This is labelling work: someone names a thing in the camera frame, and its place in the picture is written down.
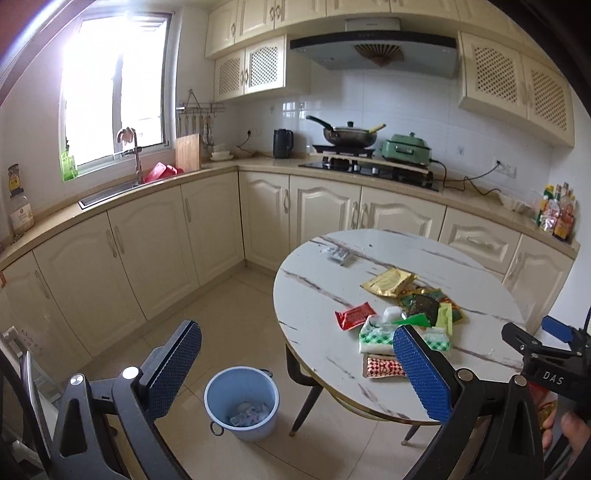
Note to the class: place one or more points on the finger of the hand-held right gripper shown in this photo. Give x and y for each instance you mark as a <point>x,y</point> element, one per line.
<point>558,328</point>
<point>521,341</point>

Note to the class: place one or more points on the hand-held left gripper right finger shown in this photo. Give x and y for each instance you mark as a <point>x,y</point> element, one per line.
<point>422,374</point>

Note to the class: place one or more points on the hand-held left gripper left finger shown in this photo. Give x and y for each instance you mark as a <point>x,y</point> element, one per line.
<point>178,364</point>

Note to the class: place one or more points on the blue plastic bucket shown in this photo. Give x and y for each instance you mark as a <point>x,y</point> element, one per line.
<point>217,401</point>

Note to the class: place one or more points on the white plastic cup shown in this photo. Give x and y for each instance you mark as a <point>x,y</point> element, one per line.
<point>392,314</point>

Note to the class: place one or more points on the green gold foil packet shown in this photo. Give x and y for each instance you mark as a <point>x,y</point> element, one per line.
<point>422,302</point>

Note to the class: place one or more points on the white packaging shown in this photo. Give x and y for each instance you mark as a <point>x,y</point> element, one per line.
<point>249,413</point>

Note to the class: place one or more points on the person's right hand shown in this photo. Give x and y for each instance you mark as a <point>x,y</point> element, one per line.
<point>579,434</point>

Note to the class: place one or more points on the red checkered packet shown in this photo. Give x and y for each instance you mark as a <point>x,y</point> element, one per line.
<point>383,368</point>

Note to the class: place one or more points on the green white tissue packet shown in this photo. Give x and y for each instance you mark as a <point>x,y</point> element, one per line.
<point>383,337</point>

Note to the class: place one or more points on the light green sachet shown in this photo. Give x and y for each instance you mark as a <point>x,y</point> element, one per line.
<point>444,318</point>

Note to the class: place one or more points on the red snack wrapper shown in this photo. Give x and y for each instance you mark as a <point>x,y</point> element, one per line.
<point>353,317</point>

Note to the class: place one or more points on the yellow foil packet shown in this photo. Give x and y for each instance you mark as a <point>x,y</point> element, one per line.
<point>388,282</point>

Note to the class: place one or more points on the group of condiment bottles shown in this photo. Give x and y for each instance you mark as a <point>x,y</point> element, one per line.
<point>556,214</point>

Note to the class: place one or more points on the round white marble table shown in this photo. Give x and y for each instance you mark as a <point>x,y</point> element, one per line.
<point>323,286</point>

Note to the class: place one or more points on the small clear white packet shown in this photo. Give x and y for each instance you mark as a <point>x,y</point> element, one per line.
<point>339,254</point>

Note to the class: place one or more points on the steel kitchen sink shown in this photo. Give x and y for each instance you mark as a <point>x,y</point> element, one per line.
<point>111,196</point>

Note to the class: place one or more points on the red plastic basket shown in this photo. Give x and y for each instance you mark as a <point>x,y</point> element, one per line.
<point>159,173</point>

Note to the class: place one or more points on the black gas stove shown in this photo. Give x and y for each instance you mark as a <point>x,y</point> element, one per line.
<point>369,171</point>

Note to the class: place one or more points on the steel faucet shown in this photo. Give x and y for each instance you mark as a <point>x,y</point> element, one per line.
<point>137,157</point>

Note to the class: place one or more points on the wooden cutting board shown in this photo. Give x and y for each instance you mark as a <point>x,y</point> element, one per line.
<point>188,152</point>

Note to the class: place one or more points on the stacked white bowls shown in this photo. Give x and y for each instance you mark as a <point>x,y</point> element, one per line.
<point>220,154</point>

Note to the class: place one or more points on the glass storage jar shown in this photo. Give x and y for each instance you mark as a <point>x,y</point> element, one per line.
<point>22,217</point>

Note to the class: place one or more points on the green electric cooker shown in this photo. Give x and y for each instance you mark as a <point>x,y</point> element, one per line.
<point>406,148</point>

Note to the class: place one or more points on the green dish soap bottle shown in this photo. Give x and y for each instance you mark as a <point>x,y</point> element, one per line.
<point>69,167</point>

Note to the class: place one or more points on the black induction cooker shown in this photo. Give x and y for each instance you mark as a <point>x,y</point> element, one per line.
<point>344,149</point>

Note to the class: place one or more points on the black electric kettle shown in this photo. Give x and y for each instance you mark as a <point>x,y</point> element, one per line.
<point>282,145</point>

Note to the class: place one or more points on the cream lattice door cabinet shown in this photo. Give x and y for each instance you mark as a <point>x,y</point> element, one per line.
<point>517,87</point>
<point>263,67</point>

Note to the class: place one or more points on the yellow label bottle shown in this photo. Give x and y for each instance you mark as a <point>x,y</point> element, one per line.
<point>15,180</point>

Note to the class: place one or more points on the black wok with lid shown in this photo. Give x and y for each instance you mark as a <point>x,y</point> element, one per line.
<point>348,134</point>

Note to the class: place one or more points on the hanging utensil rack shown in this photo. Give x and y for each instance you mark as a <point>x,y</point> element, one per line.
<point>201,110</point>

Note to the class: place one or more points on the sliding glass window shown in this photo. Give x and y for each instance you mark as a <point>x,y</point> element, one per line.
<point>115,83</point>

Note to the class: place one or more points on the black range hood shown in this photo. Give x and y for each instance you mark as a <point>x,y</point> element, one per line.
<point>369,50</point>

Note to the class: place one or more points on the silver metal frame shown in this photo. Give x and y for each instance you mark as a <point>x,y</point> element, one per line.
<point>27,364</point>

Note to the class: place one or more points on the white wall socket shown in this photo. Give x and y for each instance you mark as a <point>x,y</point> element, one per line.
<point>251,132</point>
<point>505,168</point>

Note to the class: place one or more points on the cream wall cabinet row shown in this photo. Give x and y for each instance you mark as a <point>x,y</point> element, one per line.
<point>258,18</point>

